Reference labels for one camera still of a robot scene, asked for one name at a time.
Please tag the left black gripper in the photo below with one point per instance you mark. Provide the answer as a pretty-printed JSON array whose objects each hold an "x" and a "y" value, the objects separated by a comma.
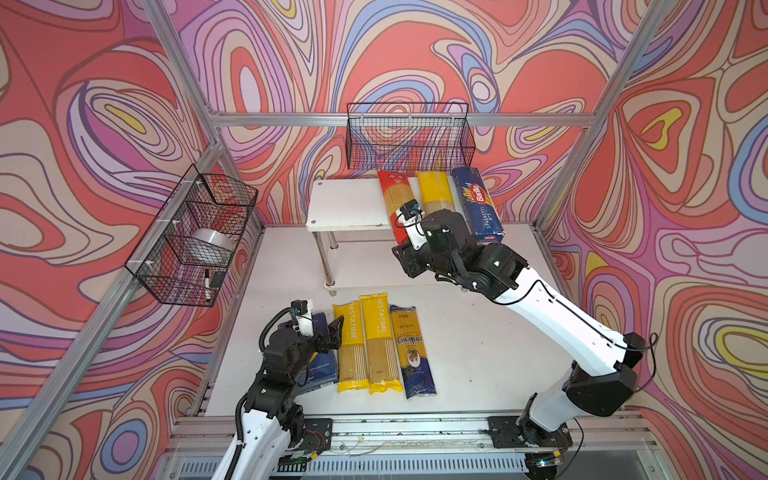
[{"x": 332, "y": 337}]

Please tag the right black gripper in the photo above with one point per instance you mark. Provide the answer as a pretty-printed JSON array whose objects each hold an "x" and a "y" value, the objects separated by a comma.
[{"x": 406, "y": 255}]

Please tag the blue Barilla spaghetti bag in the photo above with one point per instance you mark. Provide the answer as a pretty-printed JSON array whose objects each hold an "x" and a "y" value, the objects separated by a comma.
[{"x": 479, "y": 209}]

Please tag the yellow clear spaghetti bag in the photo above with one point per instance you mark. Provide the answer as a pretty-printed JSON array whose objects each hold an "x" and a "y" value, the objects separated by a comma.
[{"x": 435, "y": 192}]

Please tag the red spaghetti bag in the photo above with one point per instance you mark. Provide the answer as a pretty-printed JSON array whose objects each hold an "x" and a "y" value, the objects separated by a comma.
[{"x": 396, "y": 191}]

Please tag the yellow pastatime bag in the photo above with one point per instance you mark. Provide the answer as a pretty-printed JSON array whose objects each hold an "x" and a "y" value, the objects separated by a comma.
[
  {"x": 382, "y": 361},
  {"x": 352, "y": 359}
]

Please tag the clear blue Ankara spaghetti bag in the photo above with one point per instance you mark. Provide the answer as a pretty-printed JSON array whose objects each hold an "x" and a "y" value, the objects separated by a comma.
[{"x": 413, "y": 360}]

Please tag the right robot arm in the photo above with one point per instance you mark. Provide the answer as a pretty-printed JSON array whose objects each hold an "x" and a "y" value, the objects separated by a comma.
[{"x": 601, "y": 378}]

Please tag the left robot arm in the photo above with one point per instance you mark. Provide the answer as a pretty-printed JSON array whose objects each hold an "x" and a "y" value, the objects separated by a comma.
[{"x": 269, "y": 424}]

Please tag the blue Barilla pasta box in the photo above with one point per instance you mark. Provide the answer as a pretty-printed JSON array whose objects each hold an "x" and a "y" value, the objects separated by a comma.
[{"x": 323, "y": 367}]

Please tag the white two-tier shelf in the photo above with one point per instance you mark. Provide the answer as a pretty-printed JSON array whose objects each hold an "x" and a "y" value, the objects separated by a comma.
[{"x": 348, "y": 221}]

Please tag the silver tape roll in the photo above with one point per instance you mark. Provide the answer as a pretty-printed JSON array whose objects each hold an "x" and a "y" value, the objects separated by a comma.
[{"x": 214, "y": 238}]

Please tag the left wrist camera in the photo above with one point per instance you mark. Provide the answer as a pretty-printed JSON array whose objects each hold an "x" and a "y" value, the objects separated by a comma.
[{"x": 302, "y": 317}]

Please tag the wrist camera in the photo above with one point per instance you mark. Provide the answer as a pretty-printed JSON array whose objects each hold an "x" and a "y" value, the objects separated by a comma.
[
  {"x": 302, "y": 317},
  {"x": 409, "y": 218}
]

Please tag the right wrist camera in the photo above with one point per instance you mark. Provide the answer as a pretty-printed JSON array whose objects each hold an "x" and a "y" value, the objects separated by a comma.
[{"x": 409, "y": 218}]

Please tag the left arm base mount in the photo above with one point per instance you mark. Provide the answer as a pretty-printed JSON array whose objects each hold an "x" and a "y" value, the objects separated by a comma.
[{"x": 316, "y": 439}]

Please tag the black wire basket back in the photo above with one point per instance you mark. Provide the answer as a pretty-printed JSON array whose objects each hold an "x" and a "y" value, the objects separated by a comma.
[{"x": 408, "y": 137}]

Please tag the black wire basket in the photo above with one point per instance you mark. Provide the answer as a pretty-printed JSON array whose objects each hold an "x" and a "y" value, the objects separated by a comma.
[
  {"x": 408, "y": 137},
  {"x": 168, "y": 262}
]

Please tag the black wire basket left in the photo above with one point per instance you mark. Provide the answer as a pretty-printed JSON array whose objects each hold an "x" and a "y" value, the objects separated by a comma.
[{"x": 168, "y": 262}]

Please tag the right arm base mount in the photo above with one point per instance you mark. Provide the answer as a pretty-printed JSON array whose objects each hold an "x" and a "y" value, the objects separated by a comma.
[{"x": 511, "y": 432}]

